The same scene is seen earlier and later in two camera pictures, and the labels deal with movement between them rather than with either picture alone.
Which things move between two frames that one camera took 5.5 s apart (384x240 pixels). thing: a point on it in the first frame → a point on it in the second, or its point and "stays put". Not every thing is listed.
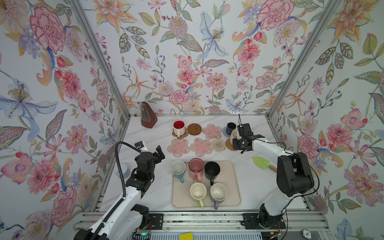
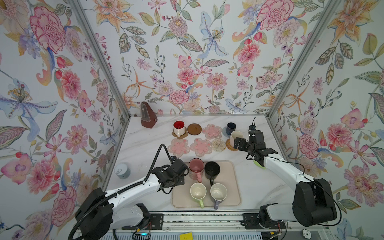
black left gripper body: [151, 172] → [179, 181]
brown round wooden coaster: [194, 129] stays put
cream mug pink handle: [235, 134] stays put
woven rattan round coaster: [229, 145] stays put
